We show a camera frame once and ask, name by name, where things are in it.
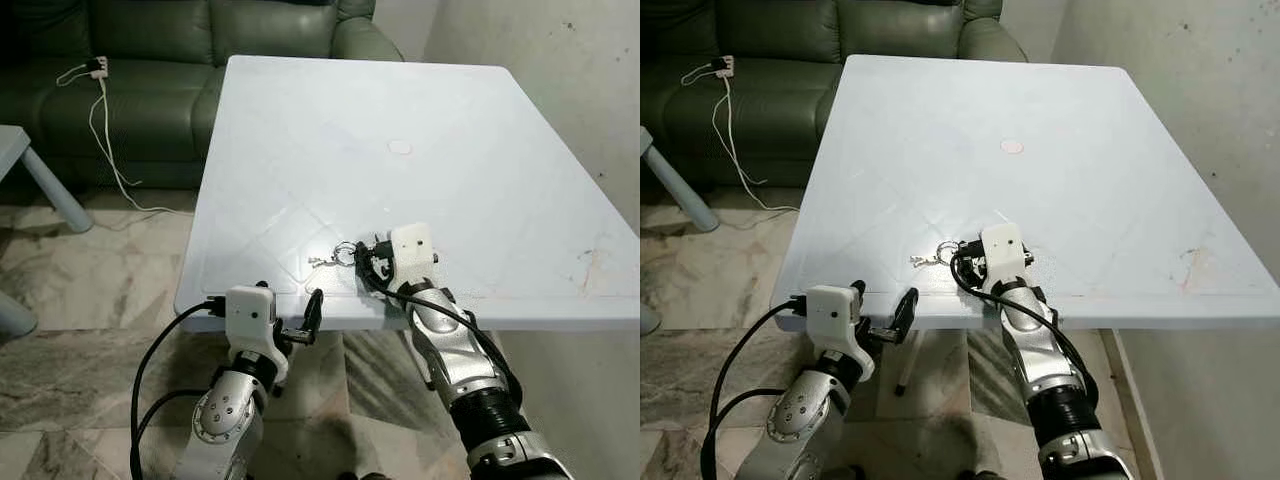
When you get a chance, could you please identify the silver keys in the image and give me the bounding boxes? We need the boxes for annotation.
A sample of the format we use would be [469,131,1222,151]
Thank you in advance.
[309,242,359,270]
[909,241,961,269]

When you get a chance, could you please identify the white plastic table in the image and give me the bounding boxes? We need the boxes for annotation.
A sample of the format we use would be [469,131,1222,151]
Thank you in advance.
[770,54,1280,397]
[175,55,641,393]

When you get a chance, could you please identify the green leather sofa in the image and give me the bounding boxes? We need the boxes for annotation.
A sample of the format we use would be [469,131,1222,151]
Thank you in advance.
[0,0,406,191]
[640,0,1029,191]

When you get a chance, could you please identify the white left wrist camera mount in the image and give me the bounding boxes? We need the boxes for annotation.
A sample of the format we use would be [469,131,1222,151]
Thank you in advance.
[224,285,292,387]
[804,285,877,383]

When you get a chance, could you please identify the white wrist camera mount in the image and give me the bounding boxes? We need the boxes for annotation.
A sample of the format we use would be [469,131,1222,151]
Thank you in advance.
[224,285,292,387]
[979,223,1034,292]
[387,223,439,292]
[804,285,877,383]

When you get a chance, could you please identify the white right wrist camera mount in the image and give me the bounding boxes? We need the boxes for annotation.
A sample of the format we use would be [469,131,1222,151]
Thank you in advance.
[387,223,439,292]
[979,223,1034,292]

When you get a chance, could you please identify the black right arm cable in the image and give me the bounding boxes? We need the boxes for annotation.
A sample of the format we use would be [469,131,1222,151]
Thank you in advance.
[949,249,1102,403]
[354,245,524,407]

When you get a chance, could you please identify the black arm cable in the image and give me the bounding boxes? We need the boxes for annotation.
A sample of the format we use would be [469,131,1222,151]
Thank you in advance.
[354,245,524,407]
[699,386,787,480]
[130,296,229,480]
[707,294,809,480]
[132,388,211,480]
[949,249,1102,403]

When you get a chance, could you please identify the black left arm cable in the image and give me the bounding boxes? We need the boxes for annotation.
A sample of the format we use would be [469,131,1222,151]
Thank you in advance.
[699,386,787,480]
[132,388,211,480]
[130,296,229,480]
[707,294,809,480]

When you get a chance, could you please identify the white power cable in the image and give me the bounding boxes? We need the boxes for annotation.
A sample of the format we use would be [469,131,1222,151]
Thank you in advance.
[681,64,801,214]
[55,64,193,217]

